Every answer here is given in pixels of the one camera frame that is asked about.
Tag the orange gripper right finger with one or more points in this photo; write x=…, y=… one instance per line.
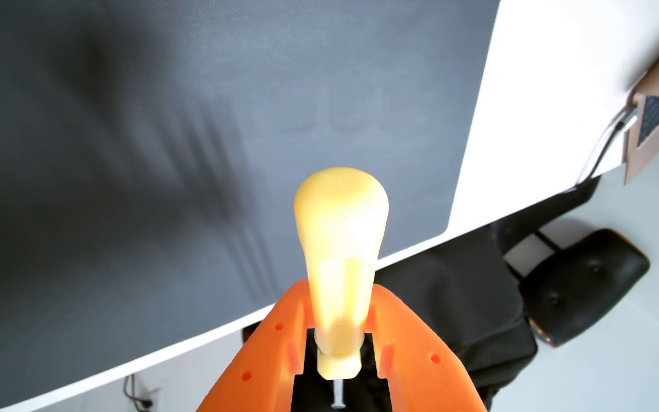
x=421, y=360

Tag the black leather chair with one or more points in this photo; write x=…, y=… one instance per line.
x=587, y=280

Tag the dark grey textured mat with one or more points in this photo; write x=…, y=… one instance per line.
x=163, y=143

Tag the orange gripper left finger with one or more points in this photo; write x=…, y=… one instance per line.
x=264, y=357

